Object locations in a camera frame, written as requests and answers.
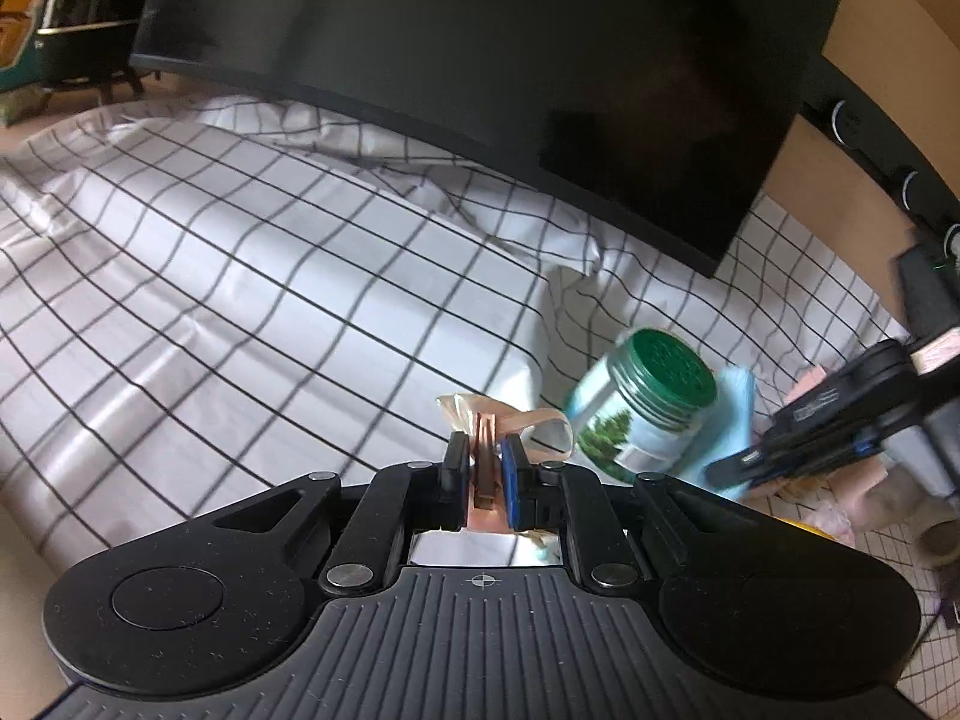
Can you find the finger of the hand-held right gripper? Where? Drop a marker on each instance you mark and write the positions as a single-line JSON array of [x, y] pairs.
[[847, 394], [795, 465]]

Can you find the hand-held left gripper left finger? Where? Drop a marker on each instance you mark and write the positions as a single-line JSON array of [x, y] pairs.
[[454, 476]]

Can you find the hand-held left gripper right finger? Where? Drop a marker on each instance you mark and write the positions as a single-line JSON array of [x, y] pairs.
[[512, 481]]

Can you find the grey soft roll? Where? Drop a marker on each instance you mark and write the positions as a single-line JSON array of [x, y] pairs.
[[934, 532]]

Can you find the yellow plastic object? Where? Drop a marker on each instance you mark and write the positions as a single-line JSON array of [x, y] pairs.
[[806, 527]]

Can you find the floral cloth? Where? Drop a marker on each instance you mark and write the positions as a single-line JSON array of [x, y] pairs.
[[836, 521]]

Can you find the pink box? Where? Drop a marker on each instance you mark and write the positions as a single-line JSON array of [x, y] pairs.
[[862, 491]]

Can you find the light blue cloth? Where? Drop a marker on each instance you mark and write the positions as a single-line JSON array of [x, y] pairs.
[[739, 405]]

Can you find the green lid jar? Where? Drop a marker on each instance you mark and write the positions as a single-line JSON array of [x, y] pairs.
[[660, 373]]

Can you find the black bar with white rings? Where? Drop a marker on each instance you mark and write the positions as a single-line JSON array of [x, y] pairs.
[[862, 112]]

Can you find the checked bed sheet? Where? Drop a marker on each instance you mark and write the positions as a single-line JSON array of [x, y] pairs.
[[187, 405]]

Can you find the black curved monitor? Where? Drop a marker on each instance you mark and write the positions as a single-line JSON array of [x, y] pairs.
[[487, 52]]

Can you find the black suitcase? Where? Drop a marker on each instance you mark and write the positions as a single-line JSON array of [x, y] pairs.
[[97, 7]]

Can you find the colourful cardboard boxes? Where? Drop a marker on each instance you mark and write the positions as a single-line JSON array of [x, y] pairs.
[[19, 15]]

